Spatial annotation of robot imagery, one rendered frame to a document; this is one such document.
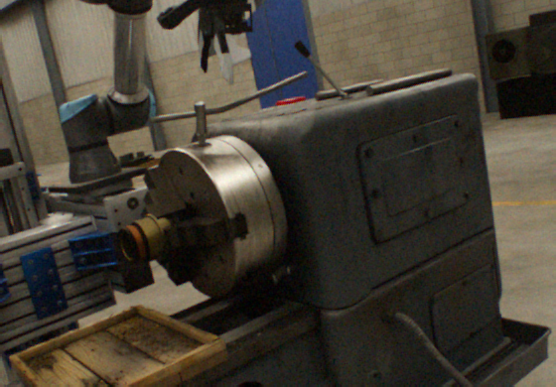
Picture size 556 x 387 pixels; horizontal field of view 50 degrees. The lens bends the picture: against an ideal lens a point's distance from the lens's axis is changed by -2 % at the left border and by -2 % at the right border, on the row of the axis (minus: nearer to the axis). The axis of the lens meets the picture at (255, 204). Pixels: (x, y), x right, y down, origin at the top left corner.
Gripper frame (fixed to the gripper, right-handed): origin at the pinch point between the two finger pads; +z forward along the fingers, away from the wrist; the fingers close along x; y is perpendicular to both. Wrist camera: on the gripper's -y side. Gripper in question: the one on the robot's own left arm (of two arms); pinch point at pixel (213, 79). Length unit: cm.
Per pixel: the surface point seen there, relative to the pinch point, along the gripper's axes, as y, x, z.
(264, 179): 5.1, -10.2, 18.1
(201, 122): -3.7, -1.2, 7.6
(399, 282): 32, -18, 44
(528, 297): 187, 82, 147
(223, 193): -4.2, -12.8, 18.3
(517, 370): 61, -26, 72
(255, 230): 0.7, -15.0, 25.9
